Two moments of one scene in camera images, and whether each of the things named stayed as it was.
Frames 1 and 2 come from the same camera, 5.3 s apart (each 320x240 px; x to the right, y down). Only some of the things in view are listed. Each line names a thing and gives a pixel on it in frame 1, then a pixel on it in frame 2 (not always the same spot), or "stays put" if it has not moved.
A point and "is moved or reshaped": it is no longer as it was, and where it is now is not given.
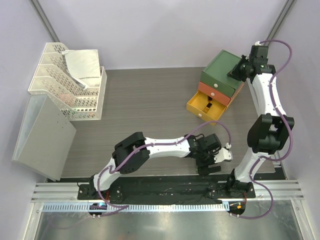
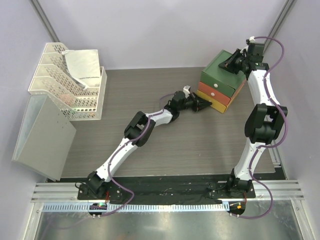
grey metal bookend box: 45,137 stays put
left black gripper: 203,169 → 198,104
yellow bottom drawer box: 206,106 is moved or reshaped
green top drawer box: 215,74 stays put
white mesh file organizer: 52,80 stays put
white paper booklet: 83,67 stays put
